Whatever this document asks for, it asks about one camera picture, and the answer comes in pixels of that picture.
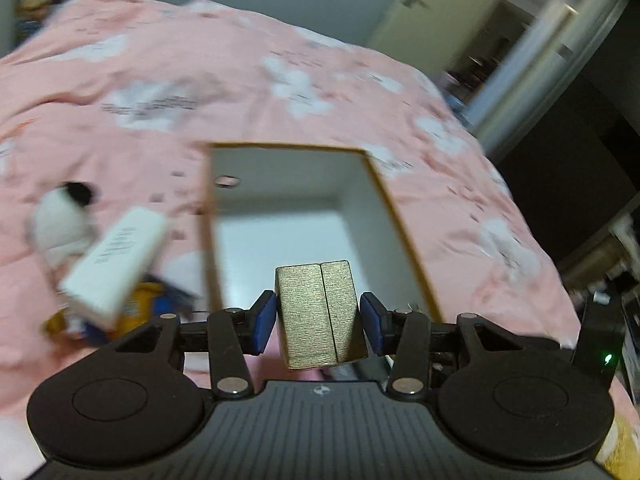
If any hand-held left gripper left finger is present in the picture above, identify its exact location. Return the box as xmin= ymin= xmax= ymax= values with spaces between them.
xmin=114 ymin=290 xmax=277 ymax=401

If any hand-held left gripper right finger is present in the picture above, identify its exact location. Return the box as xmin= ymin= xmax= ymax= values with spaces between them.
xmin=360 ymin=291 xmax=561 ymax=401

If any gold brushed box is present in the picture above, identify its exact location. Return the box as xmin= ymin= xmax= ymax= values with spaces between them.
xmin=274 ymin=260 xmax=368 ymax=371

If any orange cardboard box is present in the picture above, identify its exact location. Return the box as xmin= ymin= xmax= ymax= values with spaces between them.
xmin=199 ymin=142 xmax=443 ymax=323

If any brown bear plush keychain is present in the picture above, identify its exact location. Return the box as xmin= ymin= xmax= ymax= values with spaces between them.
xmin=42 ymin=280 xmax=201 ymax=346

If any white rectangular box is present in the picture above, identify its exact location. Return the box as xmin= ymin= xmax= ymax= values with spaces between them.
xmin=59 ymin=206 xmax=171 ymax=328

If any white plush toy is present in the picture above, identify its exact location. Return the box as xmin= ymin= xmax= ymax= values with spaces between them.
xmin=27 ymin=181 xmax=101 ymax=271

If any dark wardrobe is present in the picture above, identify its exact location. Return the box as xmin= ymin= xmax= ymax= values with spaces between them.
xmin=495 ymin=0 xmax=640 ymax=271

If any cream door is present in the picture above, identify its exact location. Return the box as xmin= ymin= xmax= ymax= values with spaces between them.
xmin=367 ymin=0 xmax=506 ymax=68

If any white door frame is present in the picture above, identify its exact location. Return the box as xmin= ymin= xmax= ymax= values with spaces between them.
xmin=470 ymin=0 xmax=631 ymax=146

